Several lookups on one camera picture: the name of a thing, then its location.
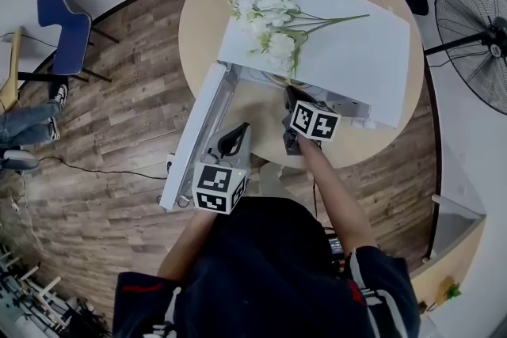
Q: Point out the small green plant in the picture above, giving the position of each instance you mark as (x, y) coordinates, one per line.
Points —
(451, 291)

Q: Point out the person's right forearm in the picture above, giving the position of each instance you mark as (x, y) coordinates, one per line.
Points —
(336, 202)

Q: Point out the person's dark shirt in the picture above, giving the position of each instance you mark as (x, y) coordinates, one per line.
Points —
(257, 281)

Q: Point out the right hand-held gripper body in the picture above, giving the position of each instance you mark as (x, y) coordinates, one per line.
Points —
(315, 120)

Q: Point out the white power strip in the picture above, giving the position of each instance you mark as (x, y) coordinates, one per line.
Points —
(170, 164)

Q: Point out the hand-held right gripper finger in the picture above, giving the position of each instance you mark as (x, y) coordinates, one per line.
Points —
(295, 97)

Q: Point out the white microwave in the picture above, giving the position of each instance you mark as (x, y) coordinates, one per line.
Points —
(356, 51)

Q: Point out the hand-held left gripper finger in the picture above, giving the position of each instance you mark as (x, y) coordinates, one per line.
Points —
(231, 138)

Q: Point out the black waist device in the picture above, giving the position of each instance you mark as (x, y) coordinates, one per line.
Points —
(336, 249)

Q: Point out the black standing fan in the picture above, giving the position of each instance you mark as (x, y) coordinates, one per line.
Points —
(475, 31)

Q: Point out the blue chair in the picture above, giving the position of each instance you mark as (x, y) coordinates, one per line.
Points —
(67, 35)

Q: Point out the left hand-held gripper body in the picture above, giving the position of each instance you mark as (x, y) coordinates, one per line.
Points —
(214, 186)

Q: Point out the wooden stand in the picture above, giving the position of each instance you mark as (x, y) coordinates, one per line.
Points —
(14, 67)

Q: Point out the white artificial flower bouquet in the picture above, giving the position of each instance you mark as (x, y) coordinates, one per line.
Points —
(273, 20)

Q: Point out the person's left forearm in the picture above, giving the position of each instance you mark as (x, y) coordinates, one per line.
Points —
(190, 245)

